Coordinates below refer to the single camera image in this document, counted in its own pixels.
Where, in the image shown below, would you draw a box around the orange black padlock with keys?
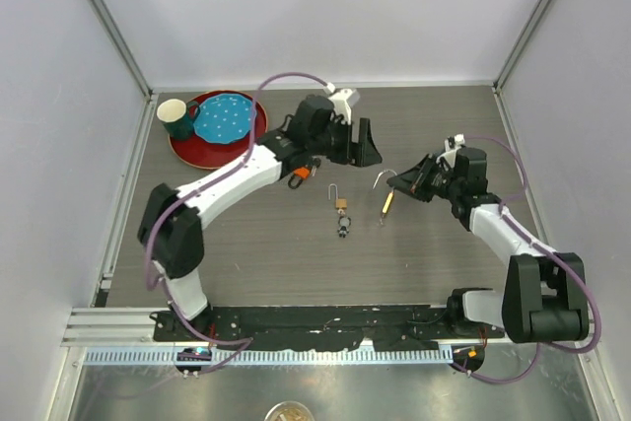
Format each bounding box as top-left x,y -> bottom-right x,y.
287,157 -> 321,190

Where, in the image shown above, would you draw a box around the keys on small padlock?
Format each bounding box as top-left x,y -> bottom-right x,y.
337,209 -> 352,239

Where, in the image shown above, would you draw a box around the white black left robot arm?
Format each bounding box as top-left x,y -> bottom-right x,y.
138,89 -> 383,341

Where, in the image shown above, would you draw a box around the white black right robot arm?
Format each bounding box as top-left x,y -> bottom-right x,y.
387,146 -> 590,344

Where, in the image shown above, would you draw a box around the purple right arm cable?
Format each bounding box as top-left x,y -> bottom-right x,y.
451,133 -> 603,386

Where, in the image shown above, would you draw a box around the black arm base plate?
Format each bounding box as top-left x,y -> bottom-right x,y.
150,305 -> 504,352

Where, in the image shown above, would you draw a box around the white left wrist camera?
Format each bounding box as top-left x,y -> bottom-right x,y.
324,83 -> 360,124

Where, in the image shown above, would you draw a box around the blue dotted plate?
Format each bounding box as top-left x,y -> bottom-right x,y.
193,93 -> 252,145

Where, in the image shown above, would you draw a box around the red round tray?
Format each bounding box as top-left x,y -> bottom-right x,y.
168,90 -> 251,170

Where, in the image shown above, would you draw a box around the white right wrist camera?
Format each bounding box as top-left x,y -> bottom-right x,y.
435,134 -> 465,168

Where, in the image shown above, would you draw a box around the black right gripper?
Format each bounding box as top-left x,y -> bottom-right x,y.
387,154 -> 462,202

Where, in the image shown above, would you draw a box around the slotted blue-white cable duct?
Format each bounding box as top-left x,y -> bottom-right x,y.
84,344 -> 453,367

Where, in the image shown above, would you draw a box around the dark green mug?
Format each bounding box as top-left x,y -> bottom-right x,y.
156,99 -> 200,141

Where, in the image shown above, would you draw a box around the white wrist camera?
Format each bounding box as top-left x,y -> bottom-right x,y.
435,134 -> 465,168
324,83 -> 360,124

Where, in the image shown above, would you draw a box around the round metal object bottom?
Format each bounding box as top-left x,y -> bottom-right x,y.
264,400 -> 315,421

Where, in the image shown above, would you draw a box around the large brass padlock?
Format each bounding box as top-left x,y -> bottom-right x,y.
372,169 -> 396,226

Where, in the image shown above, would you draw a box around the small brass long-shackle padlock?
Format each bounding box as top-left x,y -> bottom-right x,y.
327,183 -> 348,213

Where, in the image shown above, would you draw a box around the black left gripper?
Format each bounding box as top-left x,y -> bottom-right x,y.
308,115 -> 381,168

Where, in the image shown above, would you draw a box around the aluminium frame rail front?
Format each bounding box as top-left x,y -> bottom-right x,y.
61,307 -> 172,347

